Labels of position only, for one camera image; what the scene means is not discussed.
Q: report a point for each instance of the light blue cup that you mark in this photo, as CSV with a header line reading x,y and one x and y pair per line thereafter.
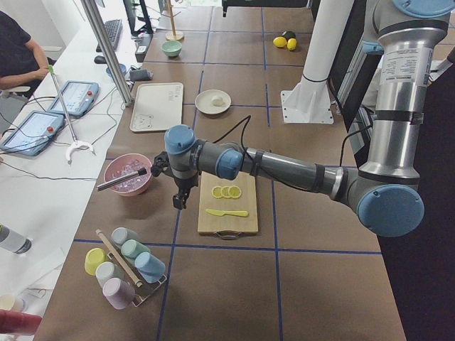
x,y
150,267

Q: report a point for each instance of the yellow lemon left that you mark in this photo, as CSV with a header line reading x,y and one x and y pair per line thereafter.
x,y
280,42

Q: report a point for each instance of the cream bear tray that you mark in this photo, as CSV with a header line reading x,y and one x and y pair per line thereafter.
x,y
157,107

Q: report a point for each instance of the grey folded cloth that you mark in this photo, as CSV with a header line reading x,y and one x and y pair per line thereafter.
x,y
140,75

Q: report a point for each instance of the yellow lemon right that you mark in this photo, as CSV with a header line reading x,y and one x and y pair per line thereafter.
x,y
292,44

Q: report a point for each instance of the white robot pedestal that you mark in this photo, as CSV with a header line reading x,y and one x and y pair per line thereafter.
x,y
309,102

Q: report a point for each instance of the lemon slice middle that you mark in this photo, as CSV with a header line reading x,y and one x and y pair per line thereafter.
x,y
225,191

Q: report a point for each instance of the red cylinder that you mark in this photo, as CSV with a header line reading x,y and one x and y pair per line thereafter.
x,y
18,323

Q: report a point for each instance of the seated person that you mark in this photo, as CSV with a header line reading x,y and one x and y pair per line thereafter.
x,y
23,61

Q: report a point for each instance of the white grey cup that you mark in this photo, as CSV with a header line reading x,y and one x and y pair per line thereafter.
x,y
107,270

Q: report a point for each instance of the teach pendant near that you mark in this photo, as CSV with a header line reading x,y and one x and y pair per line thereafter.
x,y
34,133

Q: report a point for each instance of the lemon slice near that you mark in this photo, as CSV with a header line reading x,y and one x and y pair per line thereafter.
x,y
217,192

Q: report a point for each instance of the mint green cup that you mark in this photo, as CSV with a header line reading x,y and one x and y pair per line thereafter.
x,y
131,249

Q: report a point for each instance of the mint green bowl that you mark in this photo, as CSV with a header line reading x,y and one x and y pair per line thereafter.
x,y
172,48

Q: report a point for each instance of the lemon slice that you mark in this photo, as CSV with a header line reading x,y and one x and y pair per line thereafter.
x,y
234,191
225,191
217,192

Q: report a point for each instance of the lemon slice far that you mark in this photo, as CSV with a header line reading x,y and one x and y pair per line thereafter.
x,y
234,191

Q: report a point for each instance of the yellow cup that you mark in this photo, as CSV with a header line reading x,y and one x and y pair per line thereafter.
x,y
94,257

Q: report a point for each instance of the yellow lemon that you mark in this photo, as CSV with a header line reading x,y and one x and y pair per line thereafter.
x,y
292,44
280,42

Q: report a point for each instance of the wooden mug stand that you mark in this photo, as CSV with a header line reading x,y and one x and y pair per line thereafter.
x,y
173,34

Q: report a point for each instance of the white wire cup rack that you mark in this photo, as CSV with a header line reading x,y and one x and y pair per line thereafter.
x,y
143,289

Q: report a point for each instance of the black keyboard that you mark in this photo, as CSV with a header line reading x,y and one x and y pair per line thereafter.
x,y
113,30

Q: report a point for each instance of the bamboo cutting board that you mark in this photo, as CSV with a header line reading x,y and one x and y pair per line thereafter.
x,y
227,208

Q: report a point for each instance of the yellow plastic knife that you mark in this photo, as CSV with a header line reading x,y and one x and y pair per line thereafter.
x,y
220,213

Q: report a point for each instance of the white round plate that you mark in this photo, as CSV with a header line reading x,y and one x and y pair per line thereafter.
x,y
203,102

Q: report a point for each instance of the teach pendant far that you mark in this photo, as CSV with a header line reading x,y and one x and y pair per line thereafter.
x,y
79,96

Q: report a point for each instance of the green avocado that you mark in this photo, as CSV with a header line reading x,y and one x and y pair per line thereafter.
x,y
288,35

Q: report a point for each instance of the pink cup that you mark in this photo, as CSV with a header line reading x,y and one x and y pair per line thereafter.
x,y
118,293

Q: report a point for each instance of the teach pendant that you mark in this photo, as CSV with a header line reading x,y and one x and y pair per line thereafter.
x,y
79,96
34,133

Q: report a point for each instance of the aluminium frame post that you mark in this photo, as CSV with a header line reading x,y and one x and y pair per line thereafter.
x,y
97,24

